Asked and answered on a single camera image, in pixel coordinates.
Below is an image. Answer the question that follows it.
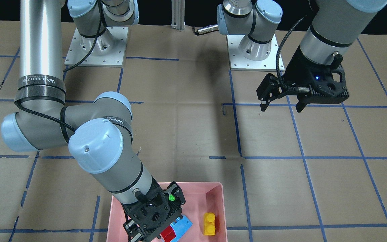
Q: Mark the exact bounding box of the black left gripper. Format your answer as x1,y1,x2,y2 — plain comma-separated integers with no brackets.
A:
283,49,350,113

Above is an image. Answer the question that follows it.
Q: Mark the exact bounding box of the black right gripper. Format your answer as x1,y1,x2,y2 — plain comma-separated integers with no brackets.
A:
121,181,186,242

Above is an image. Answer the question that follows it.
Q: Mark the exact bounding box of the pink plastic box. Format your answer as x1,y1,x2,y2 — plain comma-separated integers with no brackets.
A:
106,182,228,242

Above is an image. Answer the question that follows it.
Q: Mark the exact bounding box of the yellow toy block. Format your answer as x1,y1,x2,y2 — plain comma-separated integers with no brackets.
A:
203,212,216,236

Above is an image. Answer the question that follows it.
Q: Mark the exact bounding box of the blue toy block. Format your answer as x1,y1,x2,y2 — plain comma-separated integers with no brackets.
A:
170,215,192,242

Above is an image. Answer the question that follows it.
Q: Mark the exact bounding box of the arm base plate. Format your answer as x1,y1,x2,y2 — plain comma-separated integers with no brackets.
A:
65,27,129,67
227,34,278,72

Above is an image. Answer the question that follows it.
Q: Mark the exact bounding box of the red toy block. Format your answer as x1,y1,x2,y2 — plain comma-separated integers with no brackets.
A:
160,225,176,242

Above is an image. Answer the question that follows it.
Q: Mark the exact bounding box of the aluminium frame post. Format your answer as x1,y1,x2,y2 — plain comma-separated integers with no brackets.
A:
171,0,185,32

